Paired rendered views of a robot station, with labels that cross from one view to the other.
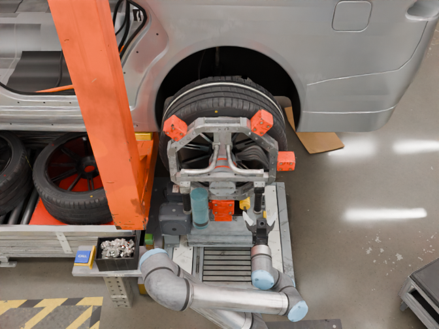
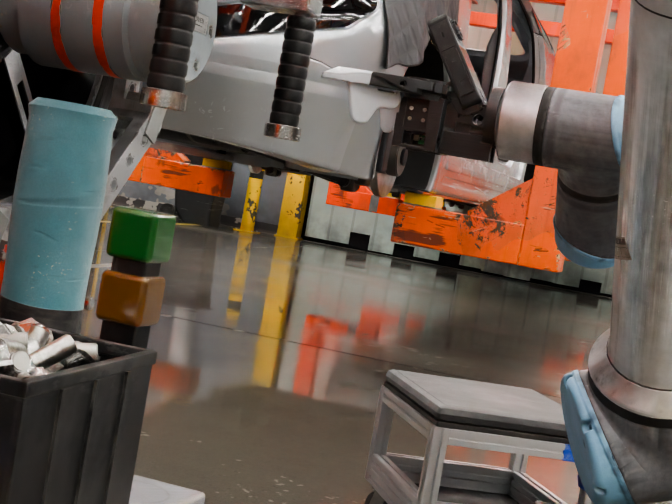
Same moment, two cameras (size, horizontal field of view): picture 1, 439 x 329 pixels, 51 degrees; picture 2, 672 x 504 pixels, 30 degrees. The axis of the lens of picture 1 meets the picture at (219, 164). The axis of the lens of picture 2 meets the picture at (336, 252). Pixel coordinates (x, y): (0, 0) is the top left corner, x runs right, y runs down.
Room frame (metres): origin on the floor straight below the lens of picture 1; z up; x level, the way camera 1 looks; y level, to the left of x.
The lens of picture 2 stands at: (0.90, 1.26, 0.70)
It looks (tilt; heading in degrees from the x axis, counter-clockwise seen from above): 3 degrees down; 285
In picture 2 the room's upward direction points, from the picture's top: 10 degrees clockwise
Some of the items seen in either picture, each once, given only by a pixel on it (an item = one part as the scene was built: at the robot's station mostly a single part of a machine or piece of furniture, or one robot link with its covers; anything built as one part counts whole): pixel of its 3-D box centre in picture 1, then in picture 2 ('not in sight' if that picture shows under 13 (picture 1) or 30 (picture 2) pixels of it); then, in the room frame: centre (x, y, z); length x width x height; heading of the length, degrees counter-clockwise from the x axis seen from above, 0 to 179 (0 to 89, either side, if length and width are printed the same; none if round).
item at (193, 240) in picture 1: (227, 219); not in sight; (1.78, -0.04, 0.13); 0.50 x 0.36 x 0.10; 88
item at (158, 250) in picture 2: (149, 239); (141, 235); (1.30, 0.35, 0.64); 0.04 x 0.04 x 0.04; 88
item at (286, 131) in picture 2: (258, 201); (292, 74); (1.37, -0.18, 0.83); 0.04 x 0.04 x 0.16
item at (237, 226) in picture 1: (223, 201); not in sight; (1.78, -0.02, 0.32); 0.40 x 0.30 x 0.28; 88
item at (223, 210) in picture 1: (223, 201); not in sight; (1.65, -0.02, 0.48); 0.16 x 0.12 x 0.17; 178
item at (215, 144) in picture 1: (200, 153); not in sight; (1.49, 0.09, 1.03); 0.19 x 0.18 x 0.11; 178
